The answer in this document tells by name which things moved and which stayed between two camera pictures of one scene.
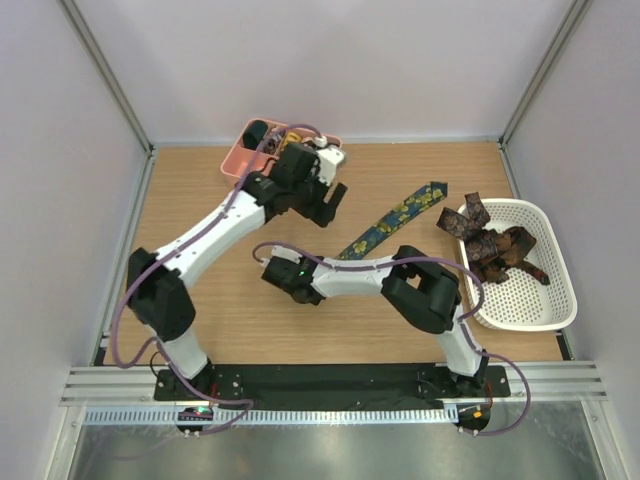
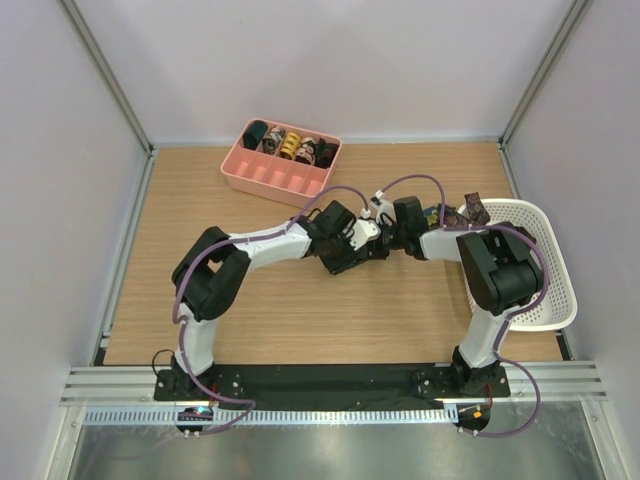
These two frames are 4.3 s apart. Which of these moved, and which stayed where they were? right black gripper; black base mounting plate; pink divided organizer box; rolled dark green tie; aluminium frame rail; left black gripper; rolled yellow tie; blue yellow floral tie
Moved: left black gripper; right black gripper; blue yellow floral tie
Stayed: rolled dark green tie; black base mounting plate; aluminium frame rail; rolled yellow tie; pink divided organizer box
